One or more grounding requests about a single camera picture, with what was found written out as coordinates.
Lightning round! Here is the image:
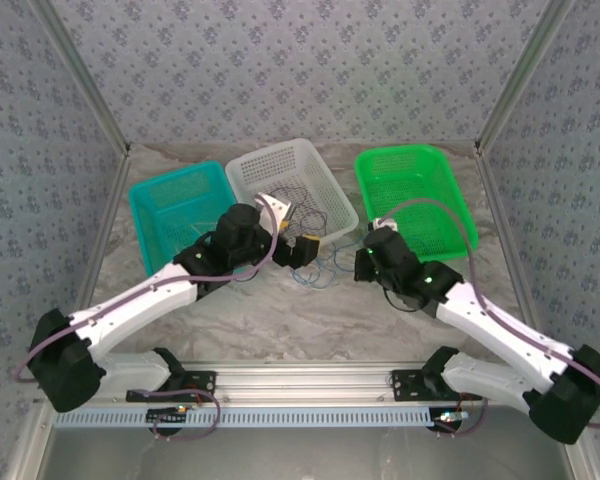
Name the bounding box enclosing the thin blue cable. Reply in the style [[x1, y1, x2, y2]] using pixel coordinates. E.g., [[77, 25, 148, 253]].
[[292, 238, 369, 290]]

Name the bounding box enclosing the teal plastic basket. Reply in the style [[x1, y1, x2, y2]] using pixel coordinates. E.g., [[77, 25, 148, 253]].
[[127, 159, 249, 279]]

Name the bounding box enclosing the white plastic basket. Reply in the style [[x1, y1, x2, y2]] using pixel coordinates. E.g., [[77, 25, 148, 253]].
[[224, 138, 360, 251]]

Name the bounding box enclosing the green plastic basket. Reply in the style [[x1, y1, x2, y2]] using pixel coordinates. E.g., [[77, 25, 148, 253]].
[[354, 143, 481, 264]]

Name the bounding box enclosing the right small circuit board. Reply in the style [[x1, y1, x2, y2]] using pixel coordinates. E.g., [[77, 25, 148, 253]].
[[432, 410, 470, 426]]

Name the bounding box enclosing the small circuit board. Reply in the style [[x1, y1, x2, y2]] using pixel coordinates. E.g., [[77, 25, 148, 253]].
[[432, 410, 470, 426], [146, 407, 190, 425]]

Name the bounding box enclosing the left small circuit board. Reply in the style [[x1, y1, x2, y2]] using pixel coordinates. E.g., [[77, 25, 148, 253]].
[[146, 407, 190, 425]]

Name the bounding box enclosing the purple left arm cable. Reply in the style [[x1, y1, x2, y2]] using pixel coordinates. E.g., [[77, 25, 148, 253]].
[[12, 193, 281, 385]]

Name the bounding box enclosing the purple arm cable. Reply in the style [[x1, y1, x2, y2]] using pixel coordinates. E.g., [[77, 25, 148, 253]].
[[377, 198, 600, 431], [12, 193, 281, 385]]

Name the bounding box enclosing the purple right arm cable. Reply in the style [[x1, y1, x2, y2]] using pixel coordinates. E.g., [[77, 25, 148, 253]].
[[377, 198, 600, 431]]

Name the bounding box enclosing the aluminium right side rail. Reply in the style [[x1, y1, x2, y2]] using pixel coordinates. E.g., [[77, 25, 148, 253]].
[[474, 147, 600, 480]]

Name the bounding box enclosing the aluminium rail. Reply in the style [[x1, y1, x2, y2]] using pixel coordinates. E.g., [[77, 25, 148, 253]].
[[57, 149, 131, 369], [34, 362, 531, 406], [474, 147, 600, 480]]

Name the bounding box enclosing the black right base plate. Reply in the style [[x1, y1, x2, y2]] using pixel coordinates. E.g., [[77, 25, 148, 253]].
[[390, 368, 484, 403]]

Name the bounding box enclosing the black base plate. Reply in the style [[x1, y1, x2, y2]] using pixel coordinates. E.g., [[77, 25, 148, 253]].
[[125, 369, 217, 404], [390, 368, 484, 403]]

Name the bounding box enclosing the aluminium front rail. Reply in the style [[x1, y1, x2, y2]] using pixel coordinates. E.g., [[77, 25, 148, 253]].
[[34, 362, 531, 406]]

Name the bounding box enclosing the aluminium left side rail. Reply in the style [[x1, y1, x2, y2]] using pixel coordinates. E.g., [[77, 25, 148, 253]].
[[57, 149, 131, 369]]

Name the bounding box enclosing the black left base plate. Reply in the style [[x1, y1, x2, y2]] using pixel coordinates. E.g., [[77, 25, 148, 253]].
[[125, 369, 217, 404]]

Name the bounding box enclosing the slotted grey cable duct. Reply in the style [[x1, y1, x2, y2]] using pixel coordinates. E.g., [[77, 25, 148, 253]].
[[52, 404, 461, 430]]

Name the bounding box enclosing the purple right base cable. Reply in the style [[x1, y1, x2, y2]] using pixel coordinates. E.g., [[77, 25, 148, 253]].
[[432, 394, 491, 437]]

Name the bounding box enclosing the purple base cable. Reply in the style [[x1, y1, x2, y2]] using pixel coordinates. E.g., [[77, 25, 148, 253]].
[[432, 394, 491, 437], [139, 387, 224, 442]]

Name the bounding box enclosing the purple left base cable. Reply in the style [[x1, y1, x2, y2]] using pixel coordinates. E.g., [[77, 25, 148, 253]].
[[139, 387, 224, 442]]

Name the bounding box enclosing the aluminium left corner post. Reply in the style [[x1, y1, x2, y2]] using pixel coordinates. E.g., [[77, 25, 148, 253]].
[[29, 0, 132, 157]]

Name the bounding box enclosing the aluminium corner post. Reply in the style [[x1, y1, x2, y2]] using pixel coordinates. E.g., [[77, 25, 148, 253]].
[[29, 0, 132, 157], [473, 0, 579, 154]]

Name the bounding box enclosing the aluminium right corner post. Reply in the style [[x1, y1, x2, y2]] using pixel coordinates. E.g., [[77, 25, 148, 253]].
[[473, 0, 579, 154]]

